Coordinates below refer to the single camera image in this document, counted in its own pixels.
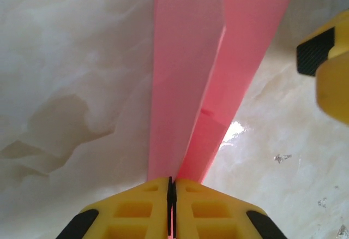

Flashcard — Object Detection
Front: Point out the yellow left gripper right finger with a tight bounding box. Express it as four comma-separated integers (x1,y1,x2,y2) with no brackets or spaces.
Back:
172,178,288,239

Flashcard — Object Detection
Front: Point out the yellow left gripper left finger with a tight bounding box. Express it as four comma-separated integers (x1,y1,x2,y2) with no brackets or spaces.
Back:
56,176,173,239

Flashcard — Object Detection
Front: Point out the pink cloth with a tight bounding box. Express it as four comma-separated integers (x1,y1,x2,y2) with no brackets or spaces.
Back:
147,0,302,185

